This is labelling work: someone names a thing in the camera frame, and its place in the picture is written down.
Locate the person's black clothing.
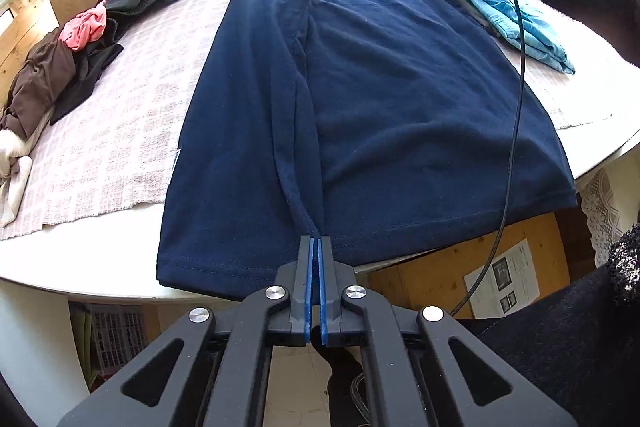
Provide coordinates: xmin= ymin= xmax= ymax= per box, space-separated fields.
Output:
xmin=465 ymin=222 xmax=640 ymax=427

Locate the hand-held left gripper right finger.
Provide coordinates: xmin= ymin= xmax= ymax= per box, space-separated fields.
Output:
xmin=317 ymin=234 xmax=578 ymax=427

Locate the pink plaid blanket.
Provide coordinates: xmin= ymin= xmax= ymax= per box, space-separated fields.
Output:
xmin=0 ymin=0 xmax=640 ymax=242

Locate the white lace cloth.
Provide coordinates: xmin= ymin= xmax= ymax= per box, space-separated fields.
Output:
xmin=577 ymin=167 xmax=633 ymax=268

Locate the brown garment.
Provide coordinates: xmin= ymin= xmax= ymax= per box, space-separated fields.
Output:
xmin=0 ymin=34 xmax=77 ymax=142

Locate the white paper sheet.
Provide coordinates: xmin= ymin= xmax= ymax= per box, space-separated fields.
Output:
xmin=463 ymin=239 xmax=541 ymax=319

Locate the grey plastic crate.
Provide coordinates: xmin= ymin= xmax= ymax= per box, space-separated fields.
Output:
xmin=87 ymin=304 xmax=148 ymax=378

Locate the light blue folded garment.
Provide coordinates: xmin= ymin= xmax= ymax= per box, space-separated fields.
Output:
xmin=447 ymin=0 xmax=576 ymax=75

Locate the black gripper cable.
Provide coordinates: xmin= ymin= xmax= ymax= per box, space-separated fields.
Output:
xmin=447 ymin=0 xmax=526 ymax=318

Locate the black garment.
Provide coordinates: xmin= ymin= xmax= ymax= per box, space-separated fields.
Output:
xmin=50 ymin=19 xmax=125 ymax=126

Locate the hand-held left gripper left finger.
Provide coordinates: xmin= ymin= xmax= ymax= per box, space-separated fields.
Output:
xmin=56 ymin=234 xmax=317 ymax=427

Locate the cardboard box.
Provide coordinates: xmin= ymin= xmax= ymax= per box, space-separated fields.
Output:
xmin=367 ymin=212 xmax=571 ymax=320

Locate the pink garment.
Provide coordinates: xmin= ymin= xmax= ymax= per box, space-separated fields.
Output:
xmin=58 ymin=4 xmax=108 ymax=52

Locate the slatted wooden board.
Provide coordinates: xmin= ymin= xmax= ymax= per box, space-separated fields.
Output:
xmin=0 ymin=0 xmax=63 ymax=102

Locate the navy blue shirt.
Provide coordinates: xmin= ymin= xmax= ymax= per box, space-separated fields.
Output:
xmin=156 ymin=0 xmax=577 ymax=300

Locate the white garment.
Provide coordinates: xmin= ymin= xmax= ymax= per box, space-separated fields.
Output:
xmin=0 ymin=129 xmax=33 ymax=229

